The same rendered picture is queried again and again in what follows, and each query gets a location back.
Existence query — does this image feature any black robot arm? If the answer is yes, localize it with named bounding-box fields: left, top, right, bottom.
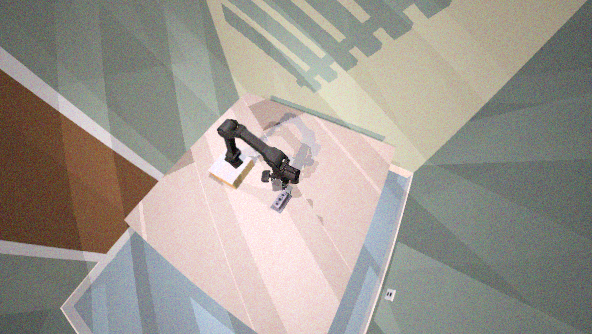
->
left=217, top=118, right=300, bottom=191

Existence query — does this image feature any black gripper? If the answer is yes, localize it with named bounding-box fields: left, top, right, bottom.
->
left=261, top=170, right=299, bottom=184

